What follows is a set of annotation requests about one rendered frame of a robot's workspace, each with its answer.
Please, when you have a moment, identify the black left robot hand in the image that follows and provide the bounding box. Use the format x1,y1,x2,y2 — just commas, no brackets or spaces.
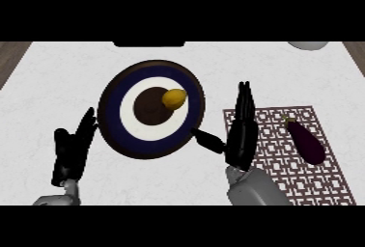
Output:
50,106,100,188

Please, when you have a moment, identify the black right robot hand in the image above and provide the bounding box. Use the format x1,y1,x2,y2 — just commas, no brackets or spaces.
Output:
189,80,262,173

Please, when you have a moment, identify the brown white patterned placemat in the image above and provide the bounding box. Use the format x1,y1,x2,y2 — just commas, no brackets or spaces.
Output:
223,105,358,206

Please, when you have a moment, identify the yellow lemon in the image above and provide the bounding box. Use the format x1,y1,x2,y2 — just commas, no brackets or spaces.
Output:
161,88,188,111

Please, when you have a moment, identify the brown blue white round plate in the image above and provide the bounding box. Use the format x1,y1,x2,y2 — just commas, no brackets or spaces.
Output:
96,59,207,160

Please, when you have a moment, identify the dark purple eggplant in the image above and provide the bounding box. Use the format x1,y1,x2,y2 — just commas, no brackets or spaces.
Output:
282,117,328,166

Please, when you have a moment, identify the pale grey round bowl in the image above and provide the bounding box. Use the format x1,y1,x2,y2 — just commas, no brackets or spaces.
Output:
287,41,331,51

